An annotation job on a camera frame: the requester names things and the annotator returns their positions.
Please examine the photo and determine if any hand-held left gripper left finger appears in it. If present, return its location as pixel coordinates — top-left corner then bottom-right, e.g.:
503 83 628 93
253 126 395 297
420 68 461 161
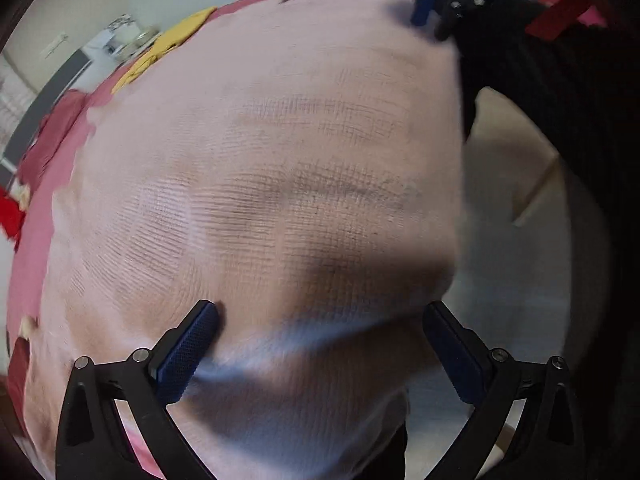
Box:
55 300 221 480

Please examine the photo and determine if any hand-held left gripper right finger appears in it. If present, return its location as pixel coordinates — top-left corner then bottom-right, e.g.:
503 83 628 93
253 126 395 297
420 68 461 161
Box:
423 301 587 480

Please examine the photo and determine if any light pink knit sweater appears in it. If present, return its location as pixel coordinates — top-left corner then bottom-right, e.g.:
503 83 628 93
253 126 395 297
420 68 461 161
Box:
27 0 466 480

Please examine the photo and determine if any red cloth strip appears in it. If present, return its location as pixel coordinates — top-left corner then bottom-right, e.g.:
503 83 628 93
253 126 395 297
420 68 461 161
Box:
524 0 603 42

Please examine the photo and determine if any person's black clothing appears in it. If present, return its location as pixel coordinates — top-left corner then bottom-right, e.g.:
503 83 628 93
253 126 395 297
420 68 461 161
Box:
350 0 640 480

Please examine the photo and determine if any pink bed sheet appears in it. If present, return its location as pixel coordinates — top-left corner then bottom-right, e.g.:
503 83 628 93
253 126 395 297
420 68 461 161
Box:
5 0 418 480

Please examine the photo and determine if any bright red cloth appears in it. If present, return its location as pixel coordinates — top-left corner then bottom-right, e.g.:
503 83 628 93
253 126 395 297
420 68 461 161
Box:
0 184 31 253

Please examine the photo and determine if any dark pink crumpled blanket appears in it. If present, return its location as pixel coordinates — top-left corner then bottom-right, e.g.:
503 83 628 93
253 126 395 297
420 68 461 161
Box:
19 89 93 188

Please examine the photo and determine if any yellow garment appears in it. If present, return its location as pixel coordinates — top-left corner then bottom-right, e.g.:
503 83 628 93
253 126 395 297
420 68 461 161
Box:
110 6 218 95

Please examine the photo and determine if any grey headboard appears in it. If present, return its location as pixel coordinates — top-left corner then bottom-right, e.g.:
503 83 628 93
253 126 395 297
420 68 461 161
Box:
0 47 96 188

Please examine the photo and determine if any white bedside cabinet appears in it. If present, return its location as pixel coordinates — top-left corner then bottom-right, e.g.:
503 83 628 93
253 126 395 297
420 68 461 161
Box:
81 12 163 63

